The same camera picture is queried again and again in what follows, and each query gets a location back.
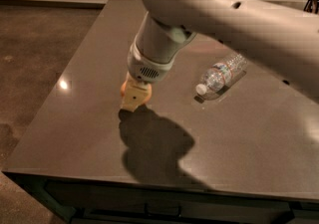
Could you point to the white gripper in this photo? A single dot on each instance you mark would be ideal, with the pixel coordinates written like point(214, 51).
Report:
point(144, 67)

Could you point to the orange fruit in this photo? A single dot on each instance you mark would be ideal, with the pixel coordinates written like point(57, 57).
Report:
point(134, 94)

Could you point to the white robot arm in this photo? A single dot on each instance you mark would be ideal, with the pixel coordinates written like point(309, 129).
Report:
point(282, 39)

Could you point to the clear plastic water bottle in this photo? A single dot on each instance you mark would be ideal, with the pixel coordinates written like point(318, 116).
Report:
point(221, 74)

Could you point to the cabinet drawer with handle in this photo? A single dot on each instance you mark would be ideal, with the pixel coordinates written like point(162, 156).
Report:
point(104, 200)

